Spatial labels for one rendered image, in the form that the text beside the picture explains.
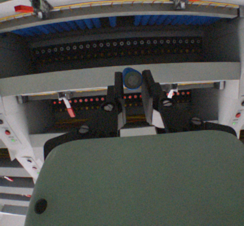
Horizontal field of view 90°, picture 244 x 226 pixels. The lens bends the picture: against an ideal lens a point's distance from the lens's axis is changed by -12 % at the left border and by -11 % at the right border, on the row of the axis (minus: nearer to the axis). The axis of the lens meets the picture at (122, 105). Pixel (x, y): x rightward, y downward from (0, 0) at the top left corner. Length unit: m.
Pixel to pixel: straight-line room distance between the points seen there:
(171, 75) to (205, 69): 0.09
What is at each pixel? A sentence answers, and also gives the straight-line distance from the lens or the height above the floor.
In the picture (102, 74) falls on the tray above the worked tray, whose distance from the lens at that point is 0.31.
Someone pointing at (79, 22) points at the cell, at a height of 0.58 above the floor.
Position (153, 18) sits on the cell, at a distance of 0.38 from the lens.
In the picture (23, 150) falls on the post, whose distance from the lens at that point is 0.56.
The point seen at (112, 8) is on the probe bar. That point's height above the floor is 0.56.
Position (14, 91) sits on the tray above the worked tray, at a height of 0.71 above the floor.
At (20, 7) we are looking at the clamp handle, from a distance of 0.26.
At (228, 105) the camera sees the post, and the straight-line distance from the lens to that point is 0.47.
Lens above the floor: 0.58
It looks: 34 degrees up
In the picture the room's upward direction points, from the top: 176 degrees clockwise
